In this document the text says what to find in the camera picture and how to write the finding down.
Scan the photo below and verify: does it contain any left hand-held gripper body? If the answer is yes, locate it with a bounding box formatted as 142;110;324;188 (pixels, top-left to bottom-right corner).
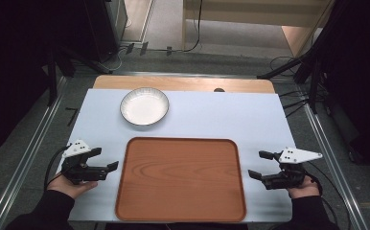
60;139;109;186

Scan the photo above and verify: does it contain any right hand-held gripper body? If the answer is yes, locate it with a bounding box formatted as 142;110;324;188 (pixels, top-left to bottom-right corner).
262;147;323;191

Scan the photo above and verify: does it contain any person's right hand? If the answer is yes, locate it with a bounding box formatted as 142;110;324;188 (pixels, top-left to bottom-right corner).
287;174;321;199

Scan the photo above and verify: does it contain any person's left hand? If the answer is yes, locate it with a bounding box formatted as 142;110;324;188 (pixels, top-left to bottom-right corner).
46;172;100;200

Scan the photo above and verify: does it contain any white table cover sheet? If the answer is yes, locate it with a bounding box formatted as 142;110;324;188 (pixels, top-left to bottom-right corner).
67;88;297;223

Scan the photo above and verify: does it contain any white ribbed plate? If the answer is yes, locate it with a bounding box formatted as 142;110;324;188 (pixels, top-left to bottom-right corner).
119;86;171;127

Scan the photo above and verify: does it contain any brown wooden tray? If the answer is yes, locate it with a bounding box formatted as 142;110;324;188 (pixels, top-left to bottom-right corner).
114;136;247;223

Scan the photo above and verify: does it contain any black metal stand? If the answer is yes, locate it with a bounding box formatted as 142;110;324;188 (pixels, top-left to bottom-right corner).
45;41;110;106

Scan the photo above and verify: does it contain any black tripod stand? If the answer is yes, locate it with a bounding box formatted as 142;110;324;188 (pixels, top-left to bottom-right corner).
257;32;335;113

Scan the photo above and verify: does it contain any light wooden table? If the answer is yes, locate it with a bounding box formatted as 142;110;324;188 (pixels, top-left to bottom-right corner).
92;75;276;95

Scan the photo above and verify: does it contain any black curtain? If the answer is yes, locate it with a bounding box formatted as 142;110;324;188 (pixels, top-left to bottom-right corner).
0;0;88;161
313;0;370;173

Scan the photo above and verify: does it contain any black cabinet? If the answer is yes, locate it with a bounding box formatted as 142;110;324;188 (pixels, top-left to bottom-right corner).
83;0;128;63

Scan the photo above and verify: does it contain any light wooden furniture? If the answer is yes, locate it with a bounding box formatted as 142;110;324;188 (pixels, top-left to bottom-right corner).
182;0;335;58

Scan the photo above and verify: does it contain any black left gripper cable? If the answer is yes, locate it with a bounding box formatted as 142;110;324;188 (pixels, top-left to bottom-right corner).
43;145;72;191

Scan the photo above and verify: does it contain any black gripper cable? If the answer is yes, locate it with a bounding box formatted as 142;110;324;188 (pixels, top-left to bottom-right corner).
43;145;72;191
304;161;354;230

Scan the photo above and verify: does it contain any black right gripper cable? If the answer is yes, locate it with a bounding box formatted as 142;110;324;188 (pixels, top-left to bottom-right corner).
304;161;354;230

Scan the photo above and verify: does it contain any aluminium floor rail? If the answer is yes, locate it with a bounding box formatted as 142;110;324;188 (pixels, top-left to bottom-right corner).
302;103;369;230
0;76;69;230

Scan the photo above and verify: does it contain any white floor cable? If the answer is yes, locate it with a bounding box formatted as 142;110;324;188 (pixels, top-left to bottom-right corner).
104;46;129;72

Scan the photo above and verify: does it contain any black floor cable loop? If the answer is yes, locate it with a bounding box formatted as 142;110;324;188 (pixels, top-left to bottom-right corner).
268;56;302;76

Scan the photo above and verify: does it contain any black hanging cable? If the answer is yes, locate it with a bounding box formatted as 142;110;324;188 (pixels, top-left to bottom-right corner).
165;0;204;54

